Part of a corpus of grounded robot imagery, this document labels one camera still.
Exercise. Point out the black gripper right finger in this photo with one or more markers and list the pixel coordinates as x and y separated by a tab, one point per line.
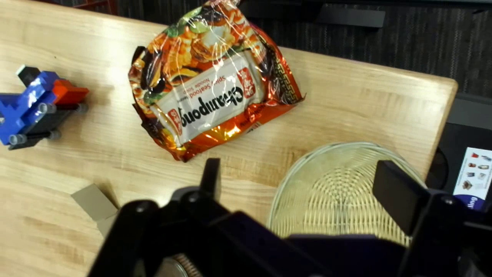
441	236

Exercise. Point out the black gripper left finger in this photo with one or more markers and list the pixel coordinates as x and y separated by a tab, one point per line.
170	241

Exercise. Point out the blue toy block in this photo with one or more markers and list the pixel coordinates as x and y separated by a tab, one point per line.
32	108

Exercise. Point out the pale yellow wicker basket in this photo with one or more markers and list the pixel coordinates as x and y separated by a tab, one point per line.
333	195

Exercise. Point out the orange instant noodle packet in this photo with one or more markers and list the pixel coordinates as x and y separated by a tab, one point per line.
210	87

